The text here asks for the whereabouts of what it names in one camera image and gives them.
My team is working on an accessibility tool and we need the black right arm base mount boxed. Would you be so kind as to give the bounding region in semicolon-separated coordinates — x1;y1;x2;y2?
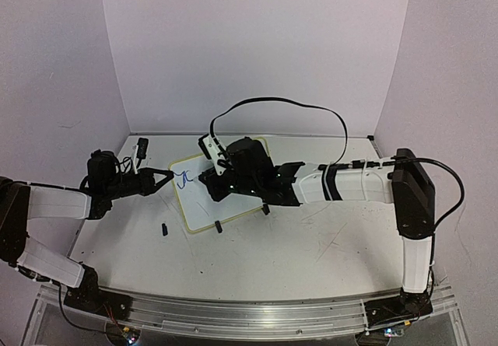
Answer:
364;289;433;330

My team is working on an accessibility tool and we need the yellow-framed whiteboard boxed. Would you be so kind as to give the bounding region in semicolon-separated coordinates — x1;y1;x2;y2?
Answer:
169;153;263;233

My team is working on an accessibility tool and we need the black whiteboard stand foot left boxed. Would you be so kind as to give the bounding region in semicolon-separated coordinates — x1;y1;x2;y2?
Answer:
214;221;223;233

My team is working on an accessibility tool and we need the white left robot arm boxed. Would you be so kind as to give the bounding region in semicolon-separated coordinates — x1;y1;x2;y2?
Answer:
1;150;174;313

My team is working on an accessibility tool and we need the left circuit board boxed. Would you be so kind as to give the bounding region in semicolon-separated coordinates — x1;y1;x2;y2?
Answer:
105;323;141;346

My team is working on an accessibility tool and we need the right circuit board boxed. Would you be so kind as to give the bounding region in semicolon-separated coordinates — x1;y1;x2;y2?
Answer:
383;324;407;338

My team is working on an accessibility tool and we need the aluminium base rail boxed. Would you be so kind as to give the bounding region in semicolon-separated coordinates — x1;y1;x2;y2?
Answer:
37;279;456;334

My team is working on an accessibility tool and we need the circuit board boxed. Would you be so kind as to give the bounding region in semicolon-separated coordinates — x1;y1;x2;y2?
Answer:
105;323;141;346
383;324;407;338

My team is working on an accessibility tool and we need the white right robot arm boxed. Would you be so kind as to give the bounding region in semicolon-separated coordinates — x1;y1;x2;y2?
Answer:
198;134;435;295

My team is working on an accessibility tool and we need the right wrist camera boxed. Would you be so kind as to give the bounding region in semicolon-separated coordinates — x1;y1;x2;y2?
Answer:
198;134;231;176

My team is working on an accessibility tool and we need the black whiteboard stand foot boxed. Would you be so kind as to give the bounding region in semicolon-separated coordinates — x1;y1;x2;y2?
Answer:
214;221;223;233
261;204;270;215

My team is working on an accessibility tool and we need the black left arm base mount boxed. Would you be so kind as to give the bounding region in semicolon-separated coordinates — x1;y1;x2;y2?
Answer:
63;264;132;320

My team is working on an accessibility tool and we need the black right camera cable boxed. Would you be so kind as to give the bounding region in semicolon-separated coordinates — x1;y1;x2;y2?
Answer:
209;96;349;166

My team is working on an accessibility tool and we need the black whiteboard stand foot right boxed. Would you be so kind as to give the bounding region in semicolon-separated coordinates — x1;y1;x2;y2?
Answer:
261;204;270;215

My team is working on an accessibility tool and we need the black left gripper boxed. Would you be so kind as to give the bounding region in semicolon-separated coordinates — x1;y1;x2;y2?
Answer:
103;165;174;198

